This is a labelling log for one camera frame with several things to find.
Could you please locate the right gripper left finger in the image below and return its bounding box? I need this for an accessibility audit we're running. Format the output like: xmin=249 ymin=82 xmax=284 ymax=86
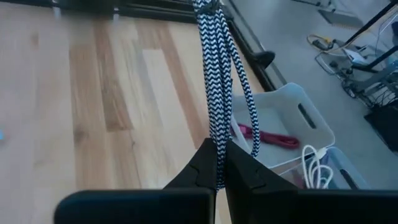
xmin=54 ymin=138 xmax=218 ymax=224

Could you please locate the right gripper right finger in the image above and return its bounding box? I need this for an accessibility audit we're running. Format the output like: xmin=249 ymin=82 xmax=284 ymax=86
xmin=225 ymin=139 xmax=398 ymax=224

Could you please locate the cream white cable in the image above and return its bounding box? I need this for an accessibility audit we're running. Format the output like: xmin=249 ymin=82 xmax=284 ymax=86
xmin=300 ymin=144 xmax=335 ymax=190

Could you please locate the red braided cable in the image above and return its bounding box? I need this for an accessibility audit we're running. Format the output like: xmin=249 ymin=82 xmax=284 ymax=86
xmin=231 ymin=123 xmax=301 ymax=150

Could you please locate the black white zigzag braided cable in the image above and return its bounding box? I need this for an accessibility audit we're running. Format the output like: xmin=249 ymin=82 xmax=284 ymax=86
xmin=192 ymin=0 xmax=261 ymax=191

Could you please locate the clear plastic bin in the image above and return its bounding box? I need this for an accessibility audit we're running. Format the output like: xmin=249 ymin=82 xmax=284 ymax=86
xmin=273 ymin=146 xmax=398 ymax=191

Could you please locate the grey opaque plastic bin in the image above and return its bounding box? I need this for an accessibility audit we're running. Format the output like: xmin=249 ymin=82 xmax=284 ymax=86
xmin=229 ymin=82 xmax=336 ymax=170

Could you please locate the black clamp knob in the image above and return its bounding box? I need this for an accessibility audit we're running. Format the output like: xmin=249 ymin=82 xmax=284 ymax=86
xmin=251 ymin=50 xmax=276 ymax=70

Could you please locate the yellow cable with black plug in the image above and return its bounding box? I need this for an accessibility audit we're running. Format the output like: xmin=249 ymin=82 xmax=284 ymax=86
xmin=306 ymin=33 xmax=333 ymax=52

